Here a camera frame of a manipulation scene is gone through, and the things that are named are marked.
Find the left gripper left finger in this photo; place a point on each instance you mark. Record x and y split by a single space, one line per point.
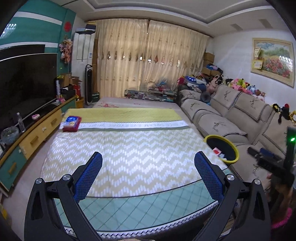
42 220

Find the beige sectional sofa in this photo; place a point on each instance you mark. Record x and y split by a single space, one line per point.
242 119

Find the red blue tissue pack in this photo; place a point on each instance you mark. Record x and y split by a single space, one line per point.
71 124

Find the yellow rimmed dark trash bin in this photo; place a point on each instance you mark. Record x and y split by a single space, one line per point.
223 148

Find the clear water bottle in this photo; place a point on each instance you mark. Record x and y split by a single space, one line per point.
20 123

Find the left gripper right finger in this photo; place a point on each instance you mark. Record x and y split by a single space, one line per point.
253 220

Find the black television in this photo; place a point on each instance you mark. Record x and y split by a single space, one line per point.
28 81

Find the glass ashtray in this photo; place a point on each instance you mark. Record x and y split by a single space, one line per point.
9 135

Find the cardboard boxes stack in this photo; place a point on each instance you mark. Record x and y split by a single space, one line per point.
209 68

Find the white air conditioner tower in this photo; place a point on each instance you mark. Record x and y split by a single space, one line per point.
82 54

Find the patterned table cloth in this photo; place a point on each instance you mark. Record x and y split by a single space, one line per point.
148 180

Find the framed flower painting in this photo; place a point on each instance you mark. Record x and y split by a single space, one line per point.
274 58

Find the beige curtain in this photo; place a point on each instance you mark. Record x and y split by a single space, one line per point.
138 54

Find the plush toy pile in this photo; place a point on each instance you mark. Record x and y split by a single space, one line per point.
243 86

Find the floral floor rug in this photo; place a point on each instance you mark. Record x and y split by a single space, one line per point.
111 102

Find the black yellow plush toy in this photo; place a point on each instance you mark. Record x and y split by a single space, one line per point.
284 112

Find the black tower fan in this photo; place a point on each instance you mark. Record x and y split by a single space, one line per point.
88 83

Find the yellow green tv cabinet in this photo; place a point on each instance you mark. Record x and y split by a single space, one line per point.
16 157

